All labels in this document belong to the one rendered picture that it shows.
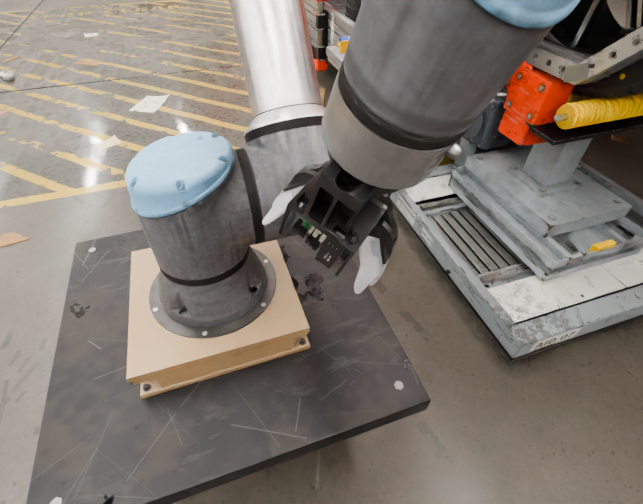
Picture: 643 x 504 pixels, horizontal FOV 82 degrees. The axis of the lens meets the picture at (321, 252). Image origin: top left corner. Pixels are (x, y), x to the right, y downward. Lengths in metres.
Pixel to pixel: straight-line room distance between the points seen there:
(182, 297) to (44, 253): 0.99
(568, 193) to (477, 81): 1.18
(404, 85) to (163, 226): 0.40
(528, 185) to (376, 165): 1.11
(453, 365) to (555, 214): 0.53
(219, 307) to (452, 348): 0.68
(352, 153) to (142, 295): 0.57
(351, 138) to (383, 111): 0.03
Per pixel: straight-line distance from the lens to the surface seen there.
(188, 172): 0.51
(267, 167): 0.54
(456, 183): 1.44
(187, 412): 0.67
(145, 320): 0.71
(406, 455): 0.95
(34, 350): 1.29
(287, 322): 0.64
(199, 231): 0.53
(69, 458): 0.72
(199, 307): 0.63
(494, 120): 1.41
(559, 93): 1.12
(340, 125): 0.24
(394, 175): 0.25
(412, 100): 0.21
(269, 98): 0.58
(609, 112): 1.14
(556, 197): 1.33
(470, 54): 0.20
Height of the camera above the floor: 0.90
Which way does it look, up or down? 45 degrees down
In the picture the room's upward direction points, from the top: straight up
